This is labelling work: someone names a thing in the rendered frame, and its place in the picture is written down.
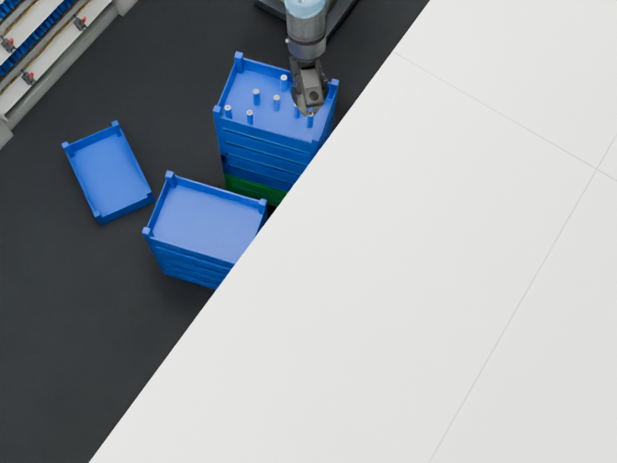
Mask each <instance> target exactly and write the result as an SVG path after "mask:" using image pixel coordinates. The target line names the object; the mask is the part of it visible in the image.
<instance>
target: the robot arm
mask: <svg viewBox="0 0 617 463"><path fill-rule="evenodd" d="M330 3H331V0H285V6H286V28H287V37H288V39H286V43H287V44H288V49H289V51H290V53H291V54H292V55H293V56H291V57H289V67H290V74H291V77H292V79H293V82H294V85H292V88H291V96H292V99H293V101H294V103H295V105H296V106H297V109H298V110H299V112H300V113H301V114H302V115H303V116H305V117H306V116H307V114H308V112H307V108H310V107H312V109H313V113H314V115H316V114H317V112H318V111H319V110H320V108H321V107H322V106H323V105H324V102H325V99H326V97H327V95H328V93H329V87H328V80H327V78H325V79H323V78H324V77H325V74H324V73H323V72H322V67H321V64H320V60H319V58H320V56H321V54H322V53H323V52H325V49H326V13H327V10H328V7H329V5H330Z"/></svg>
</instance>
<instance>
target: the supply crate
mask: <svg viewBox="0 0 617 463"><path fill-rule="evenodd" d="M234 59H235V63H234V64H233V67H232V69H231V72H230V76H229V78H228V81H227V83H226V85H225V87H224V90H223V92H222V95H221V97H220V100H219V103H218V105H217V106H214V109H213V116H214V120H215V125H217V126H220V127H222V128H226V129H229V130H235V131H238V132H241V133H245V134H248V135H251V136H254V137H257V138H261V139H264V140H268V141H273V142H276V143H279V144H283V145H285V146H289V147H292V148H296V149H299V150H302V151H305V152H311V153H314V154H317V153H318V152H319V149H320V145H321V142H322V139H323V136H324V133H325V130H326V128H327V125H328V122H329V118H330V115H331V111H332V108H333V105H334V102H335V99H336V96H337V93H338V86H339V80H336V79H333V78H332V80H331V83H330V82H328V87H329V93H328V95H327V97H326V99H325V102H324V105H323V106H322V107H321V108H320V110H319V111H318V112H317V114H316V115H314V119H313V127H312V128H308V127H307V117H305V116H303V115H302V114H301V113H300V117H299V118H298V119H296V118H294V101H293V99H292V96H291V88H292V85H294V82H293V79H292V77H291V74H290V71H288V70H285V69H281V68H278V67H274V66H272V65H268V64H265V63H261V62H256V61H253V60H249V59H246V58H243V53H242V52H238V51H236V53H235V56H234ZM283 74H284V75H286V77H287V86H286V91H285V92H282V91H281V90H280V82H281V75H283ZM255 88H257V89H259V91H260V105H259V106H256V105H255V104H254V103H253V93H252V91H253V89H255ZM275 95H279V96H280V110H279V111H277V112H275V111H274V96H275ZM226 105H230V107H231V114H232V119H228V118H226V116H225V109H224V107H225V106H226ZM249 109H250V110H252V112H253V125H250V124H247V116H246V111H247V110H249Z"/></svg>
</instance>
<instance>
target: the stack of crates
mask: <svg viewBox="0 0 617 463"><path fill-rule="evenodd" d="M165 178H166V181H165V183H164V186H163V190H162V192H161V195H160V196H159V198H158V201H157V203H156V206H155V208H154V211H153V213H152V215H151V218H150V221H149V223H148V226H147V227H144V228H143V231H142V234H143V236H144V238H145V240H146V242H147V244H148V245H149V246H150V248H151V251H152V253H153V255H154V257H155V259H156V260H157V262H158V264H159V266H160V268H161V270H162V271H163V273H164V274H165V275H168V276H171V277H176V278H180V279H183V280H185V281H188V282H192V283H195V284H198V285H201V286H204V287H207V288H213V289H215V290H217V289H218V287H219V286H220V284H221V283H222V282H223V280H224V279H225V278H226V276H227V275H228V273H229V272H230V271H231V269H232V268H233V267H234V266H235V265H236V263H237V262H238V261H239V259H240V258H241V256H242V255H243V253H244V252H245V251H246V249H247V248H248V247H249V245H250V244H251V243H252V241H253V240H254V238H255V237H256V236H257V234H258V233H259V231H260V230H261V229H262V227H263V226H264V225H265V223H266V222H267V221H268V212H267V210H268V209H267V199H264V198H261V199H260V200H258V199H254V198H248V197H245V196H243V195H239V194H236V193H233V192H229V191H227V190H223V189H220V188H217V187H213V186H209V185H205V184H202V183H198V182H196V181H193V180H189V179H186V178H183V177H180V176H177V175H174V172H171V171H167V172H166V175H165Z"/></svg>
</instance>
